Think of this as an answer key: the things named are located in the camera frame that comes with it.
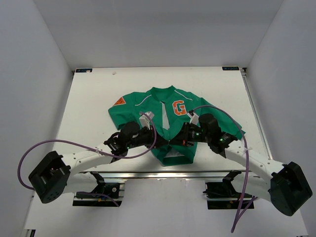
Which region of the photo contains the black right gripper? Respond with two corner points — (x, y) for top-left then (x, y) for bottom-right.
(170, 122), (211, 147)

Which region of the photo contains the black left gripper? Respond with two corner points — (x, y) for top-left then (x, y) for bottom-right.
(126, 125), (168, 150)

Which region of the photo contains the green varsity jacket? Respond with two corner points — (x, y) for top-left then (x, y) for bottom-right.
(107, 85), (246, 166)

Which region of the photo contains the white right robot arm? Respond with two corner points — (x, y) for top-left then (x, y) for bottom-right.
(170, 114), (313, 216)

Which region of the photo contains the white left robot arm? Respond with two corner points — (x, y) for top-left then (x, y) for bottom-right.
(28, 122), (168, 203)

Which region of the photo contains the blue right corner label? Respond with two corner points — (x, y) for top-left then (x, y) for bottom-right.
(222, 66), (239, 71)

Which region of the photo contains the blue corner label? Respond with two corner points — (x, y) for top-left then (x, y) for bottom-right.
(222, 66), (239, 71)
(75, 68), (92, 73)

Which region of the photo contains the blue left corner label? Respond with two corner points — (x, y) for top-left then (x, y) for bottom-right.
(75, 68), (92, 73)

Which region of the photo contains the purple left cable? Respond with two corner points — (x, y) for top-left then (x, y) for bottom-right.
(17, 111), (158, 207)

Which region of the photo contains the purple cable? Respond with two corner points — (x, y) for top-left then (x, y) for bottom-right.
(190, 105), (259, 233)
(17, 111), (158, 207)

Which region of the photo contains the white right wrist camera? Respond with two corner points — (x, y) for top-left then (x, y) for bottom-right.
(187, 110), (199, 126)

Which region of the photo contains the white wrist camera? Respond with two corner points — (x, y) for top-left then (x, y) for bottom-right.
(187, 110), (199, 126)
(139, 112), (155, 129)

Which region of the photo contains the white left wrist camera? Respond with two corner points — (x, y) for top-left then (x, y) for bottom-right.
(139, 112), (155, 129)

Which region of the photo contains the aluminium table edge rail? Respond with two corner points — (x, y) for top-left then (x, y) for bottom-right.
(81, 170), (250, 180)

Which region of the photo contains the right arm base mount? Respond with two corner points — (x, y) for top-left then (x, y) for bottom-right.
(203, 170), (242, 210)

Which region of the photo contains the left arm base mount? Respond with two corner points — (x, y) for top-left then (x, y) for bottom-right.
(73, 171), (124, 207)

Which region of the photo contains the aluminium right side rail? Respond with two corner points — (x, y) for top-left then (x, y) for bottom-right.
(240, 68), (273, 160)

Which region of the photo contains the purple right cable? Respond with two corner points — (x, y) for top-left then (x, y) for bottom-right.
(190, 105), (259, 233)

